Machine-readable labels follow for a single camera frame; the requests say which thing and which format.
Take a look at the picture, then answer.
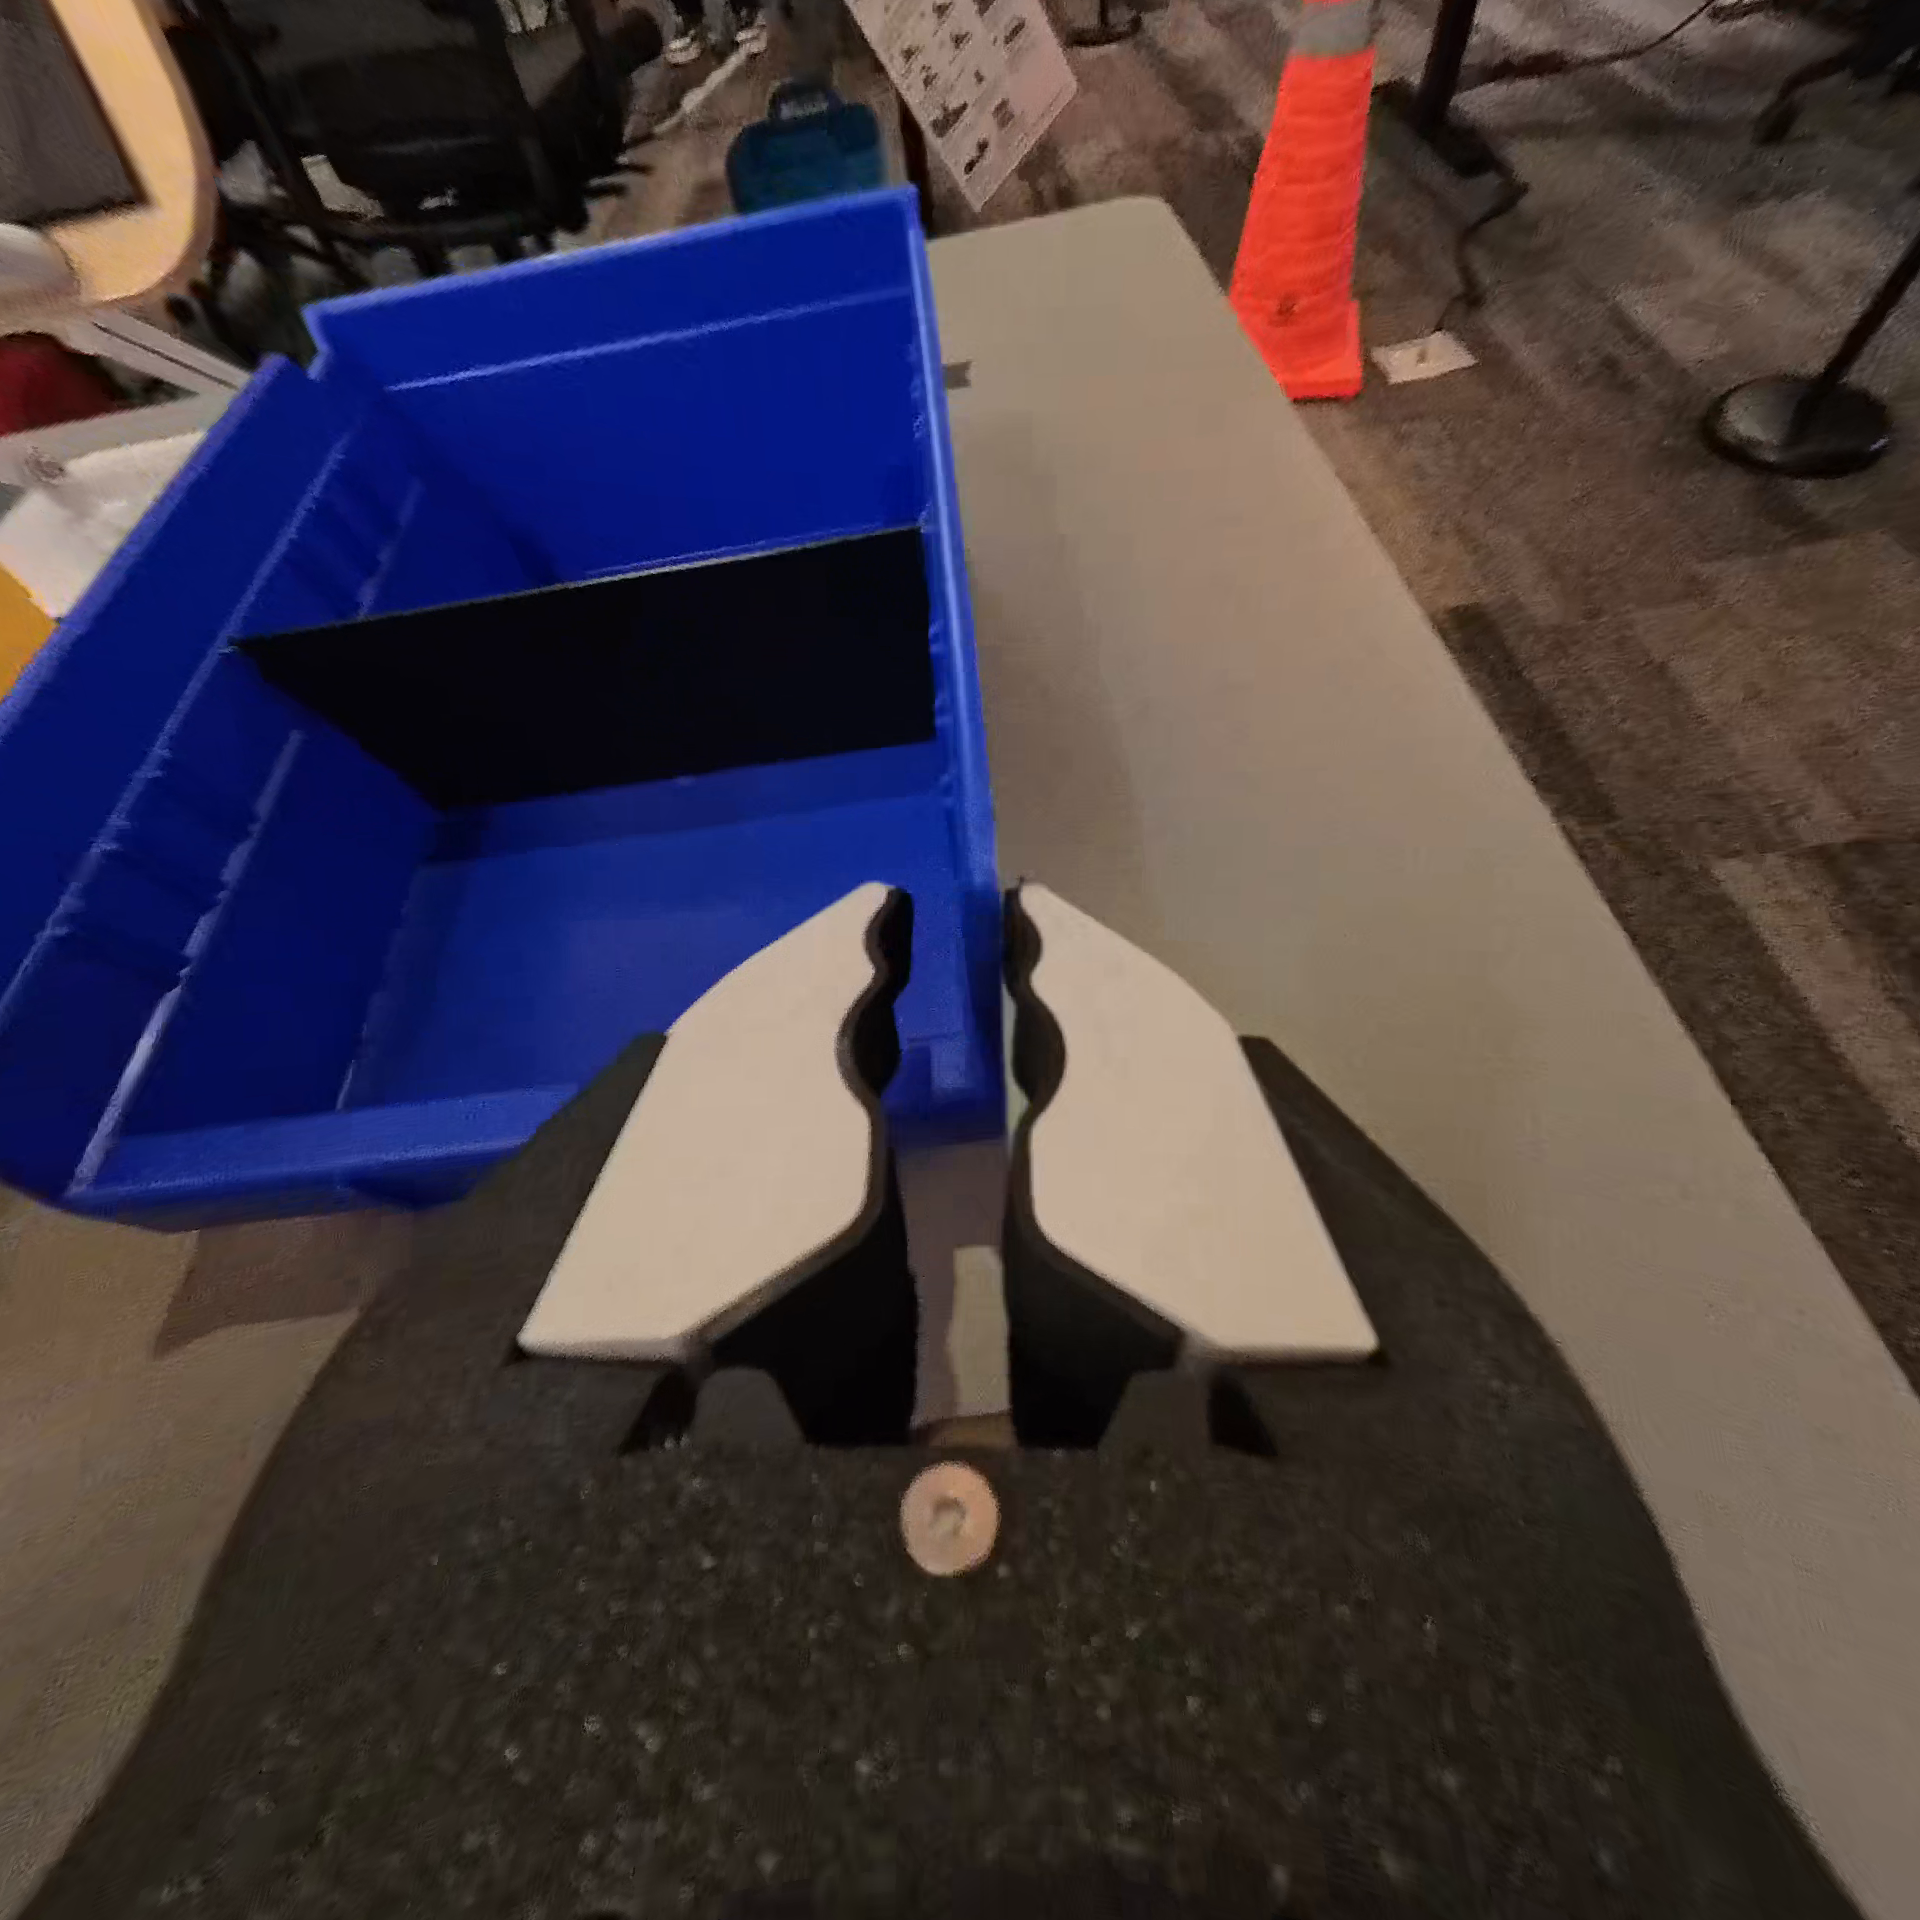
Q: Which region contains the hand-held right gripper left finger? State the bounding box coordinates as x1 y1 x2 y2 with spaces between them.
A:
516 881 919 1446

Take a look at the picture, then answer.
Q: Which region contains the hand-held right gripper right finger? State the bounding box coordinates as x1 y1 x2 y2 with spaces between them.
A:
999 881 1383 1452

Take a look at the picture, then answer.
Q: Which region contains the blue plastic bin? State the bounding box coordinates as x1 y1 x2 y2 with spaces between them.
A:
0 185 1004 1219

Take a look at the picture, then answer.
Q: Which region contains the black bin divider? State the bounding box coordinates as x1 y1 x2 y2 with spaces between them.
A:
233 523 941 809

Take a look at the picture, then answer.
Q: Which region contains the orange traffic cone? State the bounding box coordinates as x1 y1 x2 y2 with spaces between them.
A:
1226 0 1383 403

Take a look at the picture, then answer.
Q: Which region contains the black stanchion base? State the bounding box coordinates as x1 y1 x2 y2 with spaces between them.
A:
1704 269 1920 479

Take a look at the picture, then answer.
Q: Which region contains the small blue basket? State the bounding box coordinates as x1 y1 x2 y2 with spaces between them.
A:
726 78 890 215

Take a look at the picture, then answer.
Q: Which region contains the black office chair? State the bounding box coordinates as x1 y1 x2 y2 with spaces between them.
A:
164 0 663 287

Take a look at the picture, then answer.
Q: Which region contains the black table leg base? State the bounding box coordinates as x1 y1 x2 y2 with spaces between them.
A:
1372 0 1532 227

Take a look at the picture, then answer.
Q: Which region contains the white printed sign board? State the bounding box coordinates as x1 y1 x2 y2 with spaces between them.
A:
843 0 1081 212

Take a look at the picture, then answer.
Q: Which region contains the wooden chair back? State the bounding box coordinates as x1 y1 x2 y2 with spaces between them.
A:
45 0 225 309

